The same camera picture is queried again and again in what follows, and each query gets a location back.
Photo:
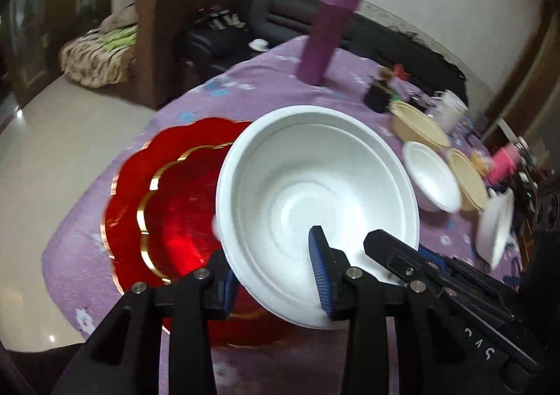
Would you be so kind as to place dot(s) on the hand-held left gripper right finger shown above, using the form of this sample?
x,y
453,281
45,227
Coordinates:
x,y
321,277

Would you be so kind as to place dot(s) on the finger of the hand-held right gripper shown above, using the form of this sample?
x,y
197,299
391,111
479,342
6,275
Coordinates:
x,y
393,257

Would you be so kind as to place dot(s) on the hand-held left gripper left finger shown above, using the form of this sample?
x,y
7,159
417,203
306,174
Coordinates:
x,y
229,294

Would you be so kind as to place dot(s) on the large white foam bowl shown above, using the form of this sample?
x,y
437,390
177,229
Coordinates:
x,y
306,167

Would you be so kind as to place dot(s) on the beige plastic bowl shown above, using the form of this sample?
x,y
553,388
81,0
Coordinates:
x,y
415,123
468,178

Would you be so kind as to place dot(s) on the small white foam bowl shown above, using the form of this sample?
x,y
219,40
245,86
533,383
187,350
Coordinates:
x,y
494,228
431,176

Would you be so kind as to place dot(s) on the pink cup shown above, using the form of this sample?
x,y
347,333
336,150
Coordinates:
x,y
503,165

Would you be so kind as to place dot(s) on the small red scalloped plate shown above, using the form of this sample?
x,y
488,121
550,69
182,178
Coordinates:
x,y
183,211

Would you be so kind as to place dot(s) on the beige wrapped disc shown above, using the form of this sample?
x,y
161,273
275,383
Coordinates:
x,y
481,163

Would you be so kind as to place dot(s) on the large red scalloped plate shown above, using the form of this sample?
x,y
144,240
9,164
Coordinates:
x,y
127,198

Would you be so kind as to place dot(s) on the white plastic jar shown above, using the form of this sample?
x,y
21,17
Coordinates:
x,y
450,112

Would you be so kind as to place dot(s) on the grey-topped electric motor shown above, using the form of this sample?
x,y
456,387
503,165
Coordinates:
x,y
378,97

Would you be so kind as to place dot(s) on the brown wooden furniture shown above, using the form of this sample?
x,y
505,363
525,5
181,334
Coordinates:
x,y
525,71

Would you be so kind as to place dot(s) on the purple floral tablecloth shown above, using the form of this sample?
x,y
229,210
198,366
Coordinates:
x,y
262,84

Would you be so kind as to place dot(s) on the tall purple bottle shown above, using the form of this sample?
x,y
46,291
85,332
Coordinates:
x,y
323,36

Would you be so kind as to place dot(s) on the white cup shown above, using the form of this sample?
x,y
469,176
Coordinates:
x,y
259,45

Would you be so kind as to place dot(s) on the black leather sofa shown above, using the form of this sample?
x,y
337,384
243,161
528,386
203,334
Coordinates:
x,y
280,14

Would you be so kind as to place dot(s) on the patterned blanket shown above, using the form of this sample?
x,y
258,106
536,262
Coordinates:
x,y
96,58

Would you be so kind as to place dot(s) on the brown armchair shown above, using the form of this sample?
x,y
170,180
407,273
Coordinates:
x,y
162,27

